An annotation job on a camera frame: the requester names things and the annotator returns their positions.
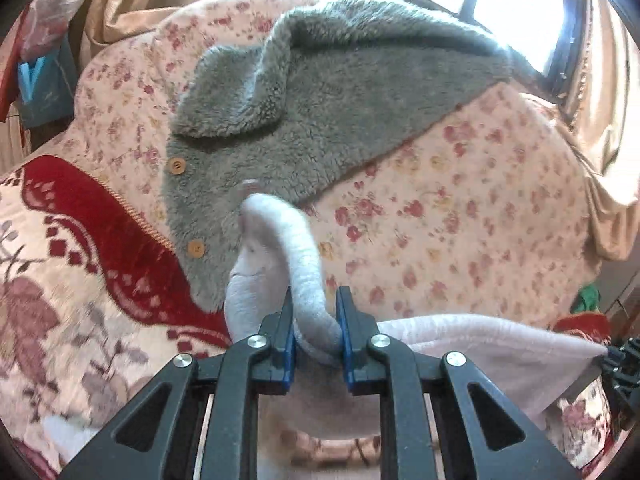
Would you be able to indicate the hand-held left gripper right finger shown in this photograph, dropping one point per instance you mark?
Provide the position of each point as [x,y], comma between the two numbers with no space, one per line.
[346,355]

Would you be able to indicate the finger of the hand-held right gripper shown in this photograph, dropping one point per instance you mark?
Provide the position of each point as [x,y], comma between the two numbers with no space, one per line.
[625,367]

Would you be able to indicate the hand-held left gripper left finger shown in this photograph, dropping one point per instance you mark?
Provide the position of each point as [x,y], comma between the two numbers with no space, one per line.
[284,355]

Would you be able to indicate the light grey pants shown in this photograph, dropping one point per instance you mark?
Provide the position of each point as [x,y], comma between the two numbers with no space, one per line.
[305,280]

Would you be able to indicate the green cloth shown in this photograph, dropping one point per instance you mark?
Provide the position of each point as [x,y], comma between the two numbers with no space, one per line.
[587,297]

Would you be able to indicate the floral quilt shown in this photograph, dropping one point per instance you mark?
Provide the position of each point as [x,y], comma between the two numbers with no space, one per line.
[450,210]

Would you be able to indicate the beige curtain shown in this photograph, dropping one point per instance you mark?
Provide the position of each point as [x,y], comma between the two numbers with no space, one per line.
[610,170]
[125,5]

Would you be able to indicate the grey fleece jacket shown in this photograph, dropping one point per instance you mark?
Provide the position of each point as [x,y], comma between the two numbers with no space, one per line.
[345,85]

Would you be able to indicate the blue bag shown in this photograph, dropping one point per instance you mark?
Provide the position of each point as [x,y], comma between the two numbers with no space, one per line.
[45,85]

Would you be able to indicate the window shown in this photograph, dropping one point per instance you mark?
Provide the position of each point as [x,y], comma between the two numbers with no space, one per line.
[520,10]

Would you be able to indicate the clear plastic bag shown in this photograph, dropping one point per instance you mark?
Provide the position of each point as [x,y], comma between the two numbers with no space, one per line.
[50,20]

